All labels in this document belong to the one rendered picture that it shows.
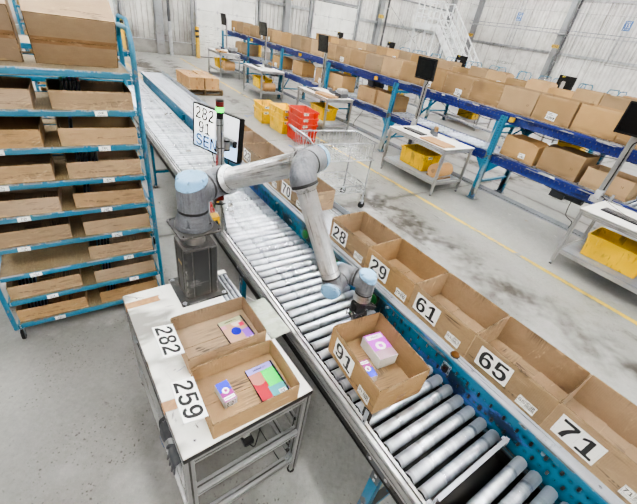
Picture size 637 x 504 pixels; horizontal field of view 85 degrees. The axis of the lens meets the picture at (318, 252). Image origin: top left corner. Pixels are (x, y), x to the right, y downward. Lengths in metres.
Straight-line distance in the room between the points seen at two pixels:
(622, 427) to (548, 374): 0.31
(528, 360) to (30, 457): 2.64
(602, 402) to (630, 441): 0.16
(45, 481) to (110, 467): 0.29
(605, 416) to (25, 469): 2.80
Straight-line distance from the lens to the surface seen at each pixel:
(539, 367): 2.07
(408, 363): 1.83
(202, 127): 2.75
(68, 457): 2.56
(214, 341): 1.84
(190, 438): 1.59
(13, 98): 2.47
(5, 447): 2.73
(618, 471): 1.80
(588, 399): 2.04
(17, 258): 3.08
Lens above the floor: 2.13
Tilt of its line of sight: 33 degrees down
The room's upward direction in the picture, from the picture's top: 10 degrees clockwise
